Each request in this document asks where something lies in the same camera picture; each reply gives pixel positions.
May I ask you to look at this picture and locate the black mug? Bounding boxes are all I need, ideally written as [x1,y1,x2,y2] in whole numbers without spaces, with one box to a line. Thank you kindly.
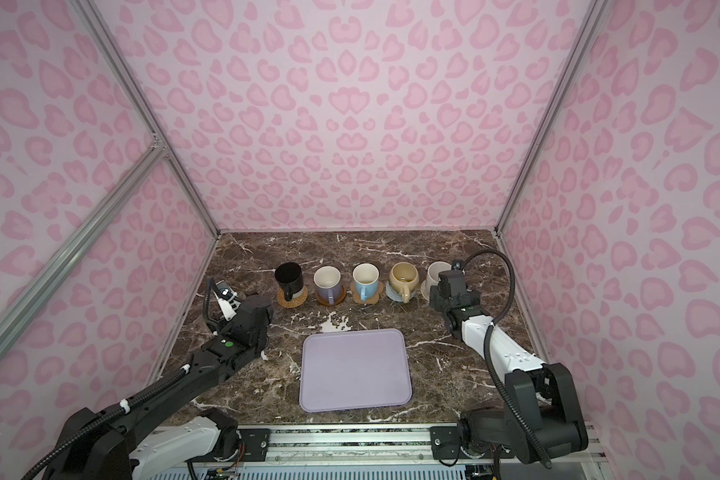
[274,262,304,299]

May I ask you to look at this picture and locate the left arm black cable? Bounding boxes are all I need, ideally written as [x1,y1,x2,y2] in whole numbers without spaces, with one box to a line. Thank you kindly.
[201,277,229,335]

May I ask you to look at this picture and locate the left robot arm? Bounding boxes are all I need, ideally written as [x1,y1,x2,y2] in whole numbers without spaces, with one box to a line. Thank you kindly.
[25,295,274,479]

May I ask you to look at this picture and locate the aluminium frame diagonal beam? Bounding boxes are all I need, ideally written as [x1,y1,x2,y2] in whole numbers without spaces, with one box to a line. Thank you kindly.
[0,141,165,361]

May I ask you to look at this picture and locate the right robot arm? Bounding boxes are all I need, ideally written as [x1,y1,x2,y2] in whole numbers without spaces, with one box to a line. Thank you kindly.
[430,269,589,468]

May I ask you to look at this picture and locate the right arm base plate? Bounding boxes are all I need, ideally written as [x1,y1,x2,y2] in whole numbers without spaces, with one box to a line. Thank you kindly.
[428,424,494,463]

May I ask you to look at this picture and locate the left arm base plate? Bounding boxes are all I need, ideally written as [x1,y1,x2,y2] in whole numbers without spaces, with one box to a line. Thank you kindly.
[212,428,271,463]

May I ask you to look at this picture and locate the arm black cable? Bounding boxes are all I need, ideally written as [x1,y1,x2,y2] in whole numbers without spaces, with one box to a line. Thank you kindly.
[452,248,554,470]
[201,277,229,335]

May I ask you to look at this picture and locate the blue-grey woven round coaster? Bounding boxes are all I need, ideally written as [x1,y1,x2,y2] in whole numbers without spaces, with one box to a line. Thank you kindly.
[386,282,419,303]

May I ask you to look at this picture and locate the cork paw-shaped coaster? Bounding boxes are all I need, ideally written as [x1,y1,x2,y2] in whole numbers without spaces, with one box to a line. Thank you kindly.
[350,281,386,306]

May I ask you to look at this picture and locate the lavender serving tray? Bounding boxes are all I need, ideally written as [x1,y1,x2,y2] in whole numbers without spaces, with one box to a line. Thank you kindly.
[299,329,413,413]

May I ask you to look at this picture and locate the yellow beige mug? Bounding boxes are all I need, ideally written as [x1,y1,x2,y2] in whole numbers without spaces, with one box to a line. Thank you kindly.
[388,262,420,284]

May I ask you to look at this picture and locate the white mug blue handle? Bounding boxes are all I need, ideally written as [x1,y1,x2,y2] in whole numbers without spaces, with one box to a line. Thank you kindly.
[352,263,380,302]

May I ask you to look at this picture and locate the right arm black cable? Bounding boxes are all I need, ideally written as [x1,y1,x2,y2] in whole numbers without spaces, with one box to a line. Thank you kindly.
[452,248,554,470]

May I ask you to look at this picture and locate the aluminium front rail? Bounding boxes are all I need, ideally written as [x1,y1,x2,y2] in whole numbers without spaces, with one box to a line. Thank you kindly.
[89,422,613,480]

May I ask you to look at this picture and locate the brown wooden round coaster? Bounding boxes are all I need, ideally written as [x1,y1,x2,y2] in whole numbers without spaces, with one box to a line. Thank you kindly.
[316,290,346,307]

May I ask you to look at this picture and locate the white mug lavender outside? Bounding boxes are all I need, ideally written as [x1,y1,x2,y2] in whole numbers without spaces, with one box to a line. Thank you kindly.
[313,266,344,298]

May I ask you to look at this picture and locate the beige speckled woven coaster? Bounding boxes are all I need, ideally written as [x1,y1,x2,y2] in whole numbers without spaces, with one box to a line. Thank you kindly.
[420,281,430,302]

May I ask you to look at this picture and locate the woven rattan round coaster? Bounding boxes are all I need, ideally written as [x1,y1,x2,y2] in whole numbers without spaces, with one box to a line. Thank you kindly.
[276,287,308,309]

